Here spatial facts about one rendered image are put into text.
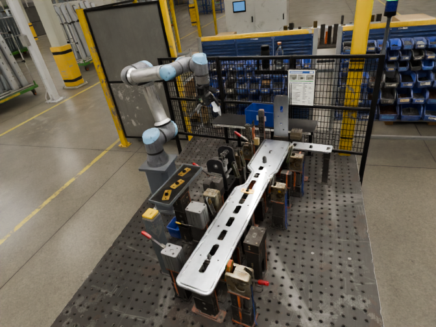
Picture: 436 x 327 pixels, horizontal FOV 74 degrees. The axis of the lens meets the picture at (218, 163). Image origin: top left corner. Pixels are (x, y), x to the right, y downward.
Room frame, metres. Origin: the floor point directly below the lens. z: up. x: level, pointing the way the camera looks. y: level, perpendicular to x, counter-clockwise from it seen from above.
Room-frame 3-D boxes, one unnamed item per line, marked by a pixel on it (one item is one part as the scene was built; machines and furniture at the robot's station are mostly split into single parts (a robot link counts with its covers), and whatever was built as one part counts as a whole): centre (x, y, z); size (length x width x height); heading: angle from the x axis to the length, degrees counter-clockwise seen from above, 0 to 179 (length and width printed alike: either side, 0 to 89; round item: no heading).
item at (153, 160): (1.73, 0.41, 1.15); 0.15 x 0.15 x 0.10
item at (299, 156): (1.64, -0.54, 0.87); 0.12 x 0.09 x 0.35; 60
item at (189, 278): (1.37, -0.15, 1.00); 1.38 x 0.22 x 0.02; 150
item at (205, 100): (1.59, 0.02, 1.58); 0.09 x 0.08 x 0.12; 150
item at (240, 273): (0.79, -0.03, 0.88); 0.15 x 0.11 x 0.36; 60
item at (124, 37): (4.06, 0.90, 1.00); 1.34 x 0.14 x 2.00; 69
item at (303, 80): (2.23, -0.75, 1.30); 0.23 x 0.02 x 0.31; 60
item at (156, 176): (1.73, 0.41, 0.90); 0.21 x 0.21 x 0.40; 69
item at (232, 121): (2.27, -0.43, 1.01); 0.90 x 0.22 x 0.03; 60
